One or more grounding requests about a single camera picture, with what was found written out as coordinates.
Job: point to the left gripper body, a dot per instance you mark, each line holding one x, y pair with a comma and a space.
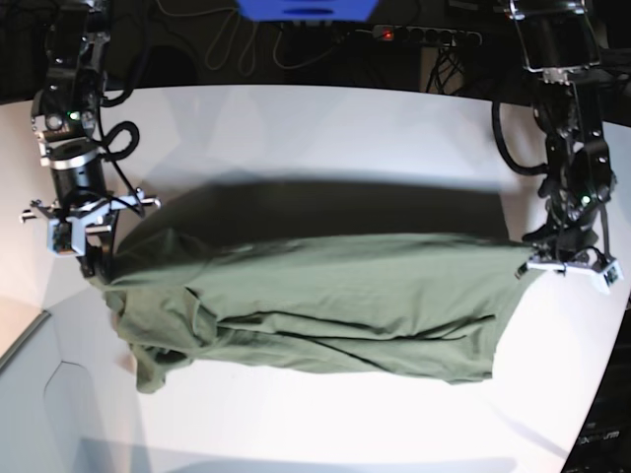
565, 249

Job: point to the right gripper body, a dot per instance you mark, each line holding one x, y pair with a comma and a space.
95, 210

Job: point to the green t-shirt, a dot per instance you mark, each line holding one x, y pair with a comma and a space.
425, 306

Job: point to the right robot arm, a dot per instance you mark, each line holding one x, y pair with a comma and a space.
82, 158

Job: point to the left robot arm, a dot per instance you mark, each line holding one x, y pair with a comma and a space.
559, 49

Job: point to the black power strip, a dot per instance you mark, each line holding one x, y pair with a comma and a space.
426, 36

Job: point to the blue box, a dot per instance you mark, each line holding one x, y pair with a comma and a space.
307, 10

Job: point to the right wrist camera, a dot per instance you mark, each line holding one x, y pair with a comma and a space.
66, 238

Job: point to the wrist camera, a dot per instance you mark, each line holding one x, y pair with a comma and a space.
608, 276
66, 238

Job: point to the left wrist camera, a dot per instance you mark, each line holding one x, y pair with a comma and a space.
608, 276

